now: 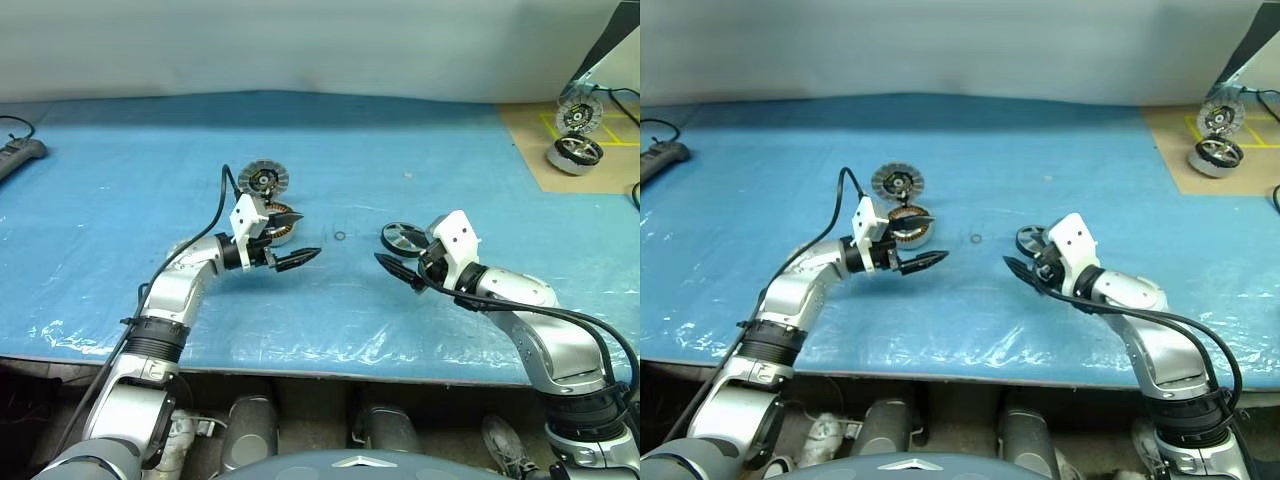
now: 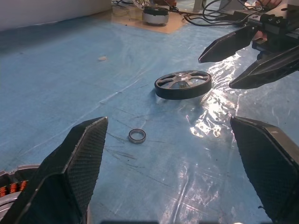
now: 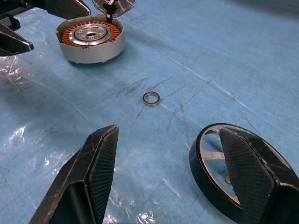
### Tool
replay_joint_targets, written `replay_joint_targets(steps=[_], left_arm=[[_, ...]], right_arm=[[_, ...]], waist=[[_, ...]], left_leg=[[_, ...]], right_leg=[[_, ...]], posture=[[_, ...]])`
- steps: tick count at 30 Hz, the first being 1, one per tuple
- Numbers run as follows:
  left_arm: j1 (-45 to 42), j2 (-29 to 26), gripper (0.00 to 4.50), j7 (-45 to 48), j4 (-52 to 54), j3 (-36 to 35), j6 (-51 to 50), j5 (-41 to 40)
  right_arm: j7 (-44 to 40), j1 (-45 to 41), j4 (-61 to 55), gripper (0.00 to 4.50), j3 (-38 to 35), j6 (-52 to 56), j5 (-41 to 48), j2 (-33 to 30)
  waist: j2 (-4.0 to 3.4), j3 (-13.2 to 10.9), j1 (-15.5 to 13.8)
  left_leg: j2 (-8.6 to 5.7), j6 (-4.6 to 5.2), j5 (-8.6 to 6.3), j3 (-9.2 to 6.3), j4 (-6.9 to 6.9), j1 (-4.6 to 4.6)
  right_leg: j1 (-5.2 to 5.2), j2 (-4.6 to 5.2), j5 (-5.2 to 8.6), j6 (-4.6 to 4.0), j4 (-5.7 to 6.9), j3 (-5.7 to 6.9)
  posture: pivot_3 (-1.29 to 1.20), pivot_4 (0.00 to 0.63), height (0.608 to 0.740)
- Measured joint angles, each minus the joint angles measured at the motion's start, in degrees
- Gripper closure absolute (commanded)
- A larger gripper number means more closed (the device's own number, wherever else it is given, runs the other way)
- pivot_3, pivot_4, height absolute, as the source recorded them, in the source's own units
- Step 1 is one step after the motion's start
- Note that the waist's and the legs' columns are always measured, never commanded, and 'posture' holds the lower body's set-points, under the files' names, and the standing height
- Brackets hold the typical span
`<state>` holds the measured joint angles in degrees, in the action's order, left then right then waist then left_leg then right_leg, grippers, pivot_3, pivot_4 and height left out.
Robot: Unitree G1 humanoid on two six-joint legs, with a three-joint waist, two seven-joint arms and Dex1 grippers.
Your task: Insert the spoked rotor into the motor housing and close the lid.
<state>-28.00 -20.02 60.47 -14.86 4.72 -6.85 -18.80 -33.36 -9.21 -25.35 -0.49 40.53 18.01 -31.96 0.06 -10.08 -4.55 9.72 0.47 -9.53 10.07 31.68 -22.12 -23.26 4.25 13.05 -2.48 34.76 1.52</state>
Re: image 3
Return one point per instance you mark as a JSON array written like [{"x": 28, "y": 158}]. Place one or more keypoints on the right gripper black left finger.
[{"x": 77, "y": 186}]

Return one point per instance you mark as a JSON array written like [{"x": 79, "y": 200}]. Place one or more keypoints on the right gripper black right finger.
[{"x": 257, "y": 182}]

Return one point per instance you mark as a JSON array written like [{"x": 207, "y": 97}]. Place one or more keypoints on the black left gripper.
[{"x": 21, "y": 5}]

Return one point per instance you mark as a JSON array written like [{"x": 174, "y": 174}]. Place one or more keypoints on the grey round metal part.
[{"x": 93, "y": 54}]

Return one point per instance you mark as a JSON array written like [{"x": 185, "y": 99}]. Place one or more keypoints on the black rotor with silver spokes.
[{"x": 198, "y": 163}]

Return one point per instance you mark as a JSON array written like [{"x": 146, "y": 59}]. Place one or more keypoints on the grey round motor cover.
[{"x": 126, "y": 7}]

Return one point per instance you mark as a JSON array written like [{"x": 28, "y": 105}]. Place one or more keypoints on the blue table mat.
[{"x": 210, "y": 58}]

